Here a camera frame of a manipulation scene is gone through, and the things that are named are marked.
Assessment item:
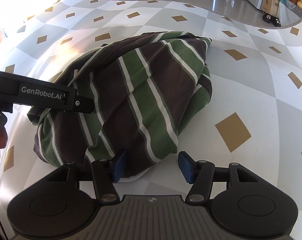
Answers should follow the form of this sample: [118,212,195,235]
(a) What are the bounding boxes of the green brown striped shirt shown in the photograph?
[28,31,212,181]

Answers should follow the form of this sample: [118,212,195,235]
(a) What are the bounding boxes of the checkered diamond pattern tablecloth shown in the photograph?
[0,0,302,239]

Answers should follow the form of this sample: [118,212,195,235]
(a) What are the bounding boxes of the black slippers pair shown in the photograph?
[263,14,282,27]

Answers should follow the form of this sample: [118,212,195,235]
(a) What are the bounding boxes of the white cloth covered counter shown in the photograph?
[277,0,302,27]

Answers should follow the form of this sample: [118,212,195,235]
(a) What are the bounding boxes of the brown cardboard box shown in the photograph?
[261,0,279,16]

